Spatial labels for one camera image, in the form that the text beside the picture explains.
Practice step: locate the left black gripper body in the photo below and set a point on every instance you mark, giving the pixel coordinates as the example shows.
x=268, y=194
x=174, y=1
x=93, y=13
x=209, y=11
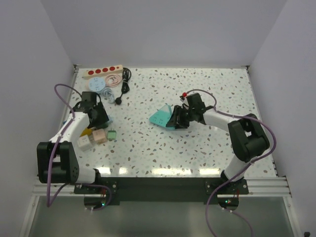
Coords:
x=100, y=115

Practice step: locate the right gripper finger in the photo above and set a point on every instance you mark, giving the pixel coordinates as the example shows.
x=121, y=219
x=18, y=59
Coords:
x=177, y=114
x=182, y=124

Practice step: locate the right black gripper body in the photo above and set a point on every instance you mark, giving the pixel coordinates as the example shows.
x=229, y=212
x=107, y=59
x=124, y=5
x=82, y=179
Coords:
x=187, y=114

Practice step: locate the teal power strip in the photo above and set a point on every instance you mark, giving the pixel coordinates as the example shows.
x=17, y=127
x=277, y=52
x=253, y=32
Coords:
x=162, y=116

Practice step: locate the light blue round power strip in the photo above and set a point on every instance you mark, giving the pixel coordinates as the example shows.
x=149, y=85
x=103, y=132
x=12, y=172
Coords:
x=97, y=85

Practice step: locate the yellow cube socket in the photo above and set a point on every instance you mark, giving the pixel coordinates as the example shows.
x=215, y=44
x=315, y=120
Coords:
x=87, y=131

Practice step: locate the beige cube plug adapter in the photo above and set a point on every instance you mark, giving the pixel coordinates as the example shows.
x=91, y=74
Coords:
x=99, y=136

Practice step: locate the green small charger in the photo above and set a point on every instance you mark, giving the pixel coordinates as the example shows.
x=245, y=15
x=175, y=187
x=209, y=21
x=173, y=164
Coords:
x=111, y=135

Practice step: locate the beige power strip red sockets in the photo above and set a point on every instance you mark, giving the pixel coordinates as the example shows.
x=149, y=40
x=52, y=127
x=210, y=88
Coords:
x=102, y=72

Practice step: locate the white cube plug adapter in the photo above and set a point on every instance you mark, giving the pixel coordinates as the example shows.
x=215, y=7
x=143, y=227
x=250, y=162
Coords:
x=84, y=143

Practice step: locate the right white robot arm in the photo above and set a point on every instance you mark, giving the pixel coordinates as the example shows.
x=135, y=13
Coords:
x=247, y=136

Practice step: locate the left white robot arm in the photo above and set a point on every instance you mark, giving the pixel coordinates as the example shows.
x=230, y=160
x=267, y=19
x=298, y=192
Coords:
x=58, y=158

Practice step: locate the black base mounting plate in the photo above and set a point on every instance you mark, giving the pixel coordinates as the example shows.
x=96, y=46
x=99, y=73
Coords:
x=164, y=189

